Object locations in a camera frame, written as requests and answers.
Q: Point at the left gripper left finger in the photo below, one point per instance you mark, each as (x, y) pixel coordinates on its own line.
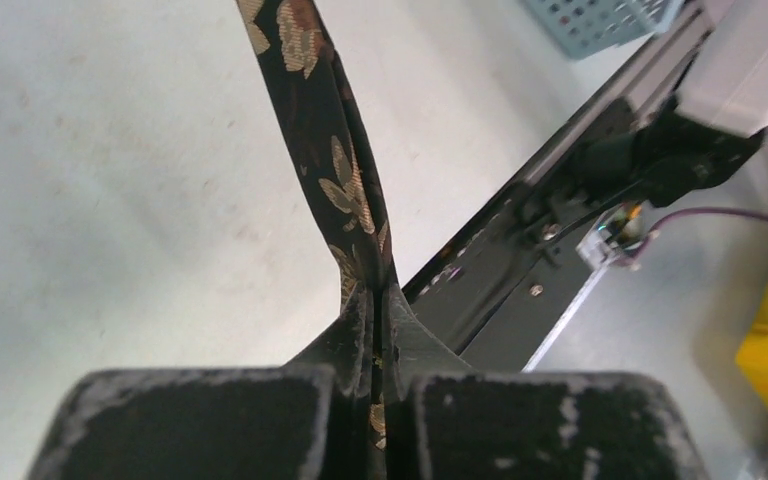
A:
(301, 420)

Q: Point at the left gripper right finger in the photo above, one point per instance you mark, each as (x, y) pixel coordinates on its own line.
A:
(445, 421)

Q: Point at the black gold floral tie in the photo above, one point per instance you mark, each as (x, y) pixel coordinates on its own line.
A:
(327, 142)

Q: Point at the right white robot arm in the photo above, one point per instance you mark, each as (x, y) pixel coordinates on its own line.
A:
(726, 87)

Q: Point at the light blue plastic basket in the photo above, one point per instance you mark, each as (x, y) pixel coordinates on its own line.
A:
(582, 28)

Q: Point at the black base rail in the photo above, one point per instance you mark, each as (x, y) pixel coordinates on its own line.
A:
(498, 291)

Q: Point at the aluminium frame rail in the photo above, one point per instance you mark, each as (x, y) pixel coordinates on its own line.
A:
(628, 146)

